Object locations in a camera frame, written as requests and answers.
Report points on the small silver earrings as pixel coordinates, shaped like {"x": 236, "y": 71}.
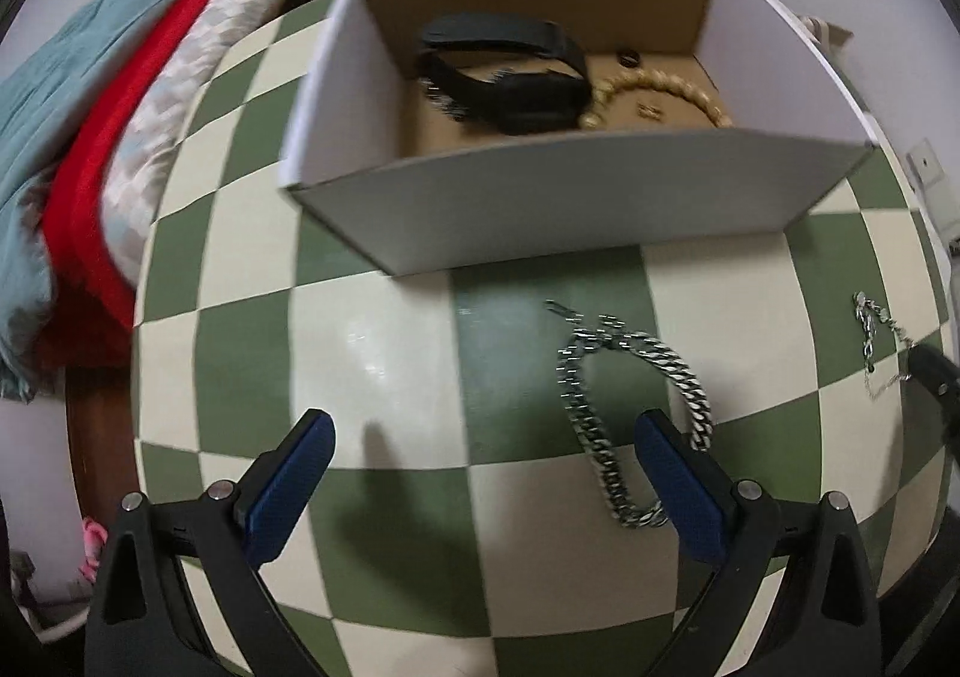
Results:
{"x": 650, "y": 112}

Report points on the white cardboard box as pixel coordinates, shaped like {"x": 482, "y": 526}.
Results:
{"x": 432, "y": 134}

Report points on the checkered grey white quilt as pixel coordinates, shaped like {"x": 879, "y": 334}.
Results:
{"x": 140, "y": 163}

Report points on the black smart band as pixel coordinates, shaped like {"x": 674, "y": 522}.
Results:
{"x": 513, "y": 102}

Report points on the teal blue blanket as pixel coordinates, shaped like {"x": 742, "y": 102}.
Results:
{"x": 43, "y": 102}

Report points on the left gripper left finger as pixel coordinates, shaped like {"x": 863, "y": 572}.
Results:
{"x": 144, "y": 620}

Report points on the white wall socket row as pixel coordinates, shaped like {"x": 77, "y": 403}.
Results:
{"x": 936, "y": 191}

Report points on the pink slipper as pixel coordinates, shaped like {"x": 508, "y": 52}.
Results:
{"x": 94, "y": 539}

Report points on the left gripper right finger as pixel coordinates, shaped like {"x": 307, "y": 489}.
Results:
{"x": 824, "y": 620}

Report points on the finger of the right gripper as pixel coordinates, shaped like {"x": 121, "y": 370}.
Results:
{"x": 941, "y": 378}

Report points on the red bed sheet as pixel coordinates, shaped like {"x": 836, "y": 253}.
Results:
{"x": 90, "y": 321}

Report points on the green white checkered tablecloth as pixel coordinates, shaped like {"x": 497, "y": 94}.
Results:
{"x": 460, "y": 530}

